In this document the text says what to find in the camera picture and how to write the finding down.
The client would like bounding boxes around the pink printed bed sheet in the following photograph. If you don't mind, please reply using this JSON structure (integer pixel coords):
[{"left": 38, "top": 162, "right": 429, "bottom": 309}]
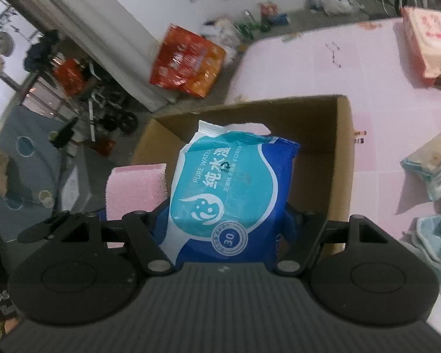
[{"left": 224, "top": 16, "right": 441, "bottom": 339}]

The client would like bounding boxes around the white curtain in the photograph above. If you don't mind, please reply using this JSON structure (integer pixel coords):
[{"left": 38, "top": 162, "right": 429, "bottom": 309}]
[{"left": 22, "top": 0, "right": 181, "bottom": 113}]

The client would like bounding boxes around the pink wet wipes pack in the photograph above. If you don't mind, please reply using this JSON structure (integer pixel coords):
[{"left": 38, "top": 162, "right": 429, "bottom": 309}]
[{"left": 402, "top": 6, "right": 441, "bottom": 89}]

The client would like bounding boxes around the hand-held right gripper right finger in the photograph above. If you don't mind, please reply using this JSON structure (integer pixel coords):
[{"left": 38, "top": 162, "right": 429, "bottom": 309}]
[{"left": 275, "top": 209, "right": 391, "bottom": 276}]

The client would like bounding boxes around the dark blue jacket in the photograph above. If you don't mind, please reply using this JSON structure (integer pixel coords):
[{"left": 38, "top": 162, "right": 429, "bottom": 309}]
[{"left": 24, "top": 29, "right": 59, "bottom": 70}]

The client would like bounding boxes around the pink foam block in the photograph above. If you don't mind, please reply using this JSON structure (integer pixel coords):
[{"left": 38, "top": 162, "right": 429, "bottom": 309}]
[{"left": 105, "top": 162, "right": 168, "bottom": 249}]

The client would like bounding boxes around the red printed gift bag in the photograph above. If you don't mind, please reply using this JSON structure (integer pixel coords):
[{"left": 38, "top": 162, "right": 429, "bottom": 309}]
[{"left": 149, "top": 24, "right": 226, "bottom": 99}]

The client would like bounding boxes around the clear snack packet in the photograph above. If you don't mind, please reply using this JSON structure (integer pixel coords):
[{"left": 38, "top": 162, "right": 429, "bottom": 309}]
[{"left": 400, "top": 127, "right": 441, "bottom": 203}]

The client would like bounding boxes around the blue wet wipes pack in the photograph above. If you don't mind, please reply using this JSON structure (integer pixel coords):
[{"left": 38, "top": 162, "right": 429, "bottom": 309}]
[{"left": 152, "top": 119, "right": 301, "bottom": 269}]

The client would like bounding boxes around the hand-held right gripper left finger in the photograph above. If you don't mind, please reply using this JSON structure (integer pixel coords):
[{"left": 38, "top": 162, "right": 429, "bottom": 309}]
[{"left": 18, "top": 199, "right": 172, "bottom": 275}]

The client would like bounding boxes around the brown cardboard box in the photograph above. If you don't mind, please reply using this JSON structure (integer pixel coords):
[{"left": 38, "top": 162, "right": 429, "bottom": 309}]
[{"left": 130, "top": 95, "right": 355, "bottom": 256}]

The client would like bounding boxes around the light blue towel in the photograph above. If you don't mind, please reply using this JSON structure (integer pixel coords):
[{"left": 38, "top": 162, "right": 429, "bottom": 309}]
[{"left": 404, "top": 215, "right": 441, "bottom": 276}]

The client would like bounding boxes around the orange plastic bag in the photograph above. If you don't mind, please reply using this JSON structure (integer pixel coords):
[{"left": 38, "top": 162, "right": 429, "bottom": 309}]
[{"left": 53, "top": 59, "right": 87, "bottom": 96}]

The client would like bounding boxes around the grey printed mat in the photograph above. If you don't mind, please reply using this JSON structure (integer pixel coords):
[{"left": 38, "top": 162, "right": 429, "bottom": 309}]
[{"left": 0, "top": 105, "right": 81, "bottom": 243}]

